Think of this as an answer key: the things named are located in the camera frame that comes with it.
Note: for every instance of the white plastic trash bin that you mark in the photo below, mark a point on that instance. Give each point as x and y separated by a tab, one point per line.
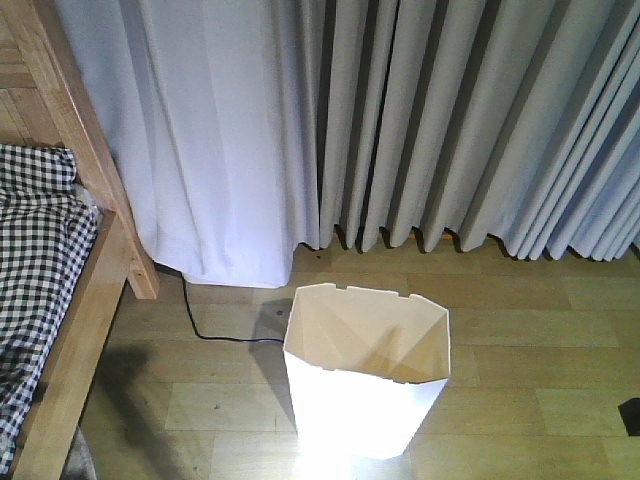
364	367

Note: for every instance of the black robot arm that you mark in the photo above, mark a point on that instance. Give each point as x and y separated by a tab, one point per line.
629	412

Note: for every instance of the white sheer curtain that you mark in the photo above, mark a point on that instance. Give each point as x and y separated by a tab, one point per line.
209	109

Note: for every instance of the light grey curtain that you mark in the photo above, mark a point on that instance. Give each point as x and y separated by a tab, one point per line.
517	120

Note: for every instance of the checkered black white bedding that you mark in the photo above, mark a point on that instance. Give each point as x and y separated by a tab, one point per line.
47	233

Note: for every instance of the wooden bed frame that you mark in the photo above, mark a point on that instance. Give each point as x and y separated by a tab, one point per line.
45	104

